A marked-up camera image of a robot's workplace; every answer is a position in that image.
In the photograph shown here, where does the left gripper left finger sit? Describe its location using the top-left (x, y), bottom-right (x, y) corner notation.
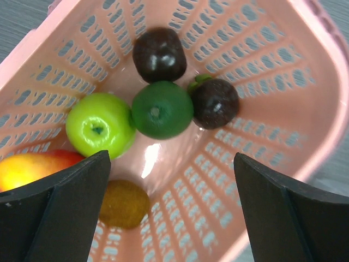
top-left (1, 151), bottom-right (111, 261)

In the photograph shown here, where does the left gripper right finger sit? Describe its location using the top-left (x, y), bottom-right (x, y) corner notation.
top-left (234, 153), bottom-right (348, 261)

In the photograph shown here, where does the green apple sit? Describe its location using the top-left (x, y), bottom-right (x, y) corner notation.
top-left (65, 92), bottom-right (136, 159)

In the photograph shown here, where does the dark green avocado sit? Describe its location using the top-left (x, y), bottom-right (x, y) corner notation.
top-left (131, 81), bottom-right (194, 140)

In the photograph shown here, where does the pink plastic basket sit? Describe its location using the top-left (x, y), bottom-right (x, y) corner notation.
top-left (1, 1), bottom-right (348, 261)

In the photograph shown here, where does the red yellow mango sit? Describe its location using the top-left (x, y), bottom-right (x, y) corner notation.
top-left (1, 150), bottom-right (84, 192)

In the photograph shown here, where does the brown kiwi fruit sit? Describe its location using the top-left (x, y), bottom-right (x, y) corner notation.
top-left (99, 180), bottom-right (150, 229)

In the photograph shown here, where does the dark purple mangosteen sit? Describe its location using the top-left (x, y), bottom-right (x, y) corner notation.
top-left (187, 74), bottom-right (240, 130)

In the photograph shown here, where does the dark brown fruit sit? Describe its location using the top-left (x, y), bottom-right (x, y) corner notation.
top-left (132, 27), bottom-right (187, 83)

